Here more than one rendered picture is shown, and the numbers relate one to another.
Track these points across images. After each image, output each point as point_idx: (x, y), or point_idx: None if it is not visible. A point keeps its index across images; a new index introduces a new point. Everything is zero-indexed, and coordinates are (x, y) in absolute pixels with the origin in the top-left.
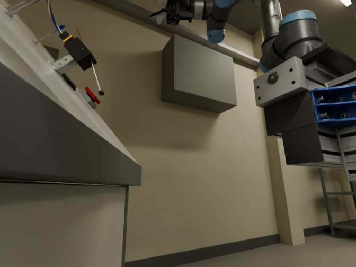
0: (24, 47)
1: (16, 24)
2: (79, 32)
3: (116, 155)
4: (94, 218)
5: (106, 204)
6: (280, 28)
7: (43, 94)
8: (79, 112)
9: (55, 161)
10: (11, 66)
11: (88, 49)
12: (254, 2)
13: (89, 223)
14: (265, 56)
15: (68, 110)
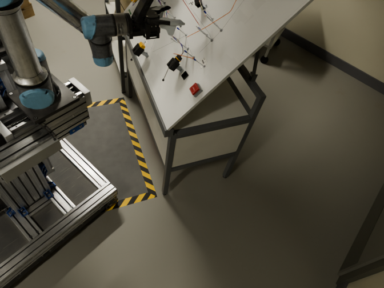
0: (160, 62)
1: (190, 51)
2: (177, 54)
3: (149, 94)
4: None
5: None
6: (46, 60)
7: (140, 70)
8: (151, 78)
9: (141, 78)
10: (142, 66)
11: (167, 63)
12: (12, 2)
13: None
14: (52, 86)
15: (144, 74)
